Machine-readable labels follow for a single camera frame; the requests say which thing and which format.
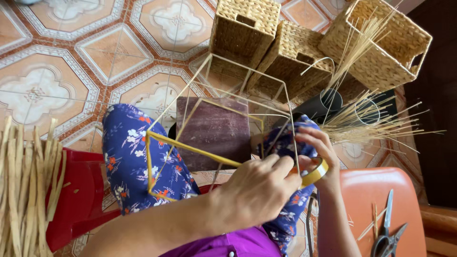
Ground red plastic stool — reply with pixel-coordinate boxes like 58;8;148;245
45;147;123;253

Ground dark brown wooden board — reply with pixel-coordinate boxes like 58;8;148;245
176;96;253;173

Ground bundle of dried reed strips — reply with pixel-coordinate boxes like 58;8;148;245
0;116;68;257

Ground purple shirt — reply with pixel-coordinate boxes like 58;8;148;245
159;226;283;257

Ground loose straw pieces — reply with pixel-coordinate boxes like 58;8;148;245
356;203;388;242

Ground brown wooden furniture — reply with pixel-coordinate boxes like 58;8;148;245
418;204;457;257

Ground black tube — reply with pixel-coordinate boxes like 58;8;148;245
290;88;344;125
351;89;397;126

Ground woven straw basket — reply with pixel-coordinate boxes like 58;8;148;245
246;20;335;105
209;0;283;82
317;0;433;94

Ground bundle of thin straw sticks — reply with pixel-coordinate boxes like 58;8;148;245
299;6;397;108
318;91;446;155

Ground metal wire frame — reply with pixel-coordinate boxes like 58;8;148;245
144;53;301;203

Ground orange plastic chair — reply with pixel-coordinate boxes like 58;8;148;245
338;166;428;257

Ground grey metal scissors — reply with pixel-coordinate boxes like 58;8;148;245
370;188;409;257

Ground person's left hand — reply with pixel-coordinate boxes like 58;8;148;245
210;153;303;233

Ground person's right hand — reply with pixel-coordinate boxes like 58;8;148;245
295;126;340;194

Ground blue floral trousers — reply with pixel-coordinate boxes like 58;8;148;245
102;103;321;257

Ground yellow tape roll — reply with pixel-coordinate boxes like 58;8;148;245
298;156;330;190

